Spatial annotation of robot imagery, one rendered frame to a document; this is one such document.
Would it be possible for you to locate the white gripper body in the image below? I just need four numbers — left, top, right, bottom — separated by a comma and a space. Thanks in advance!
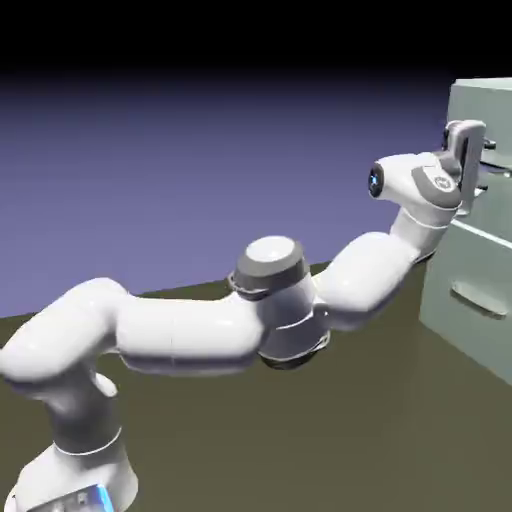
455, 119, 488, 218

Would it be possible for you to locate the curved metal drawer handle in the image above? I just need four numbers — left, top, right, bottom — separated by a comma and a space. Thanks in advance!
478, 157, 512, 180
449, 279, 510, 320

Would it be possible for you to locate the pale green drawer front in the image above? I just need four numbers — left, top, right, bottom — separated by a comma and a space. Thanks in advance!
437, 85, 512, 243
418, 222, 512, 383

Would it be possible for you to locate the pale green cabinet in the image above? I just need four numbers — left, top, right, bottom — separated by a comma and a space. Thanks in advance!
417, 77, 512, 386

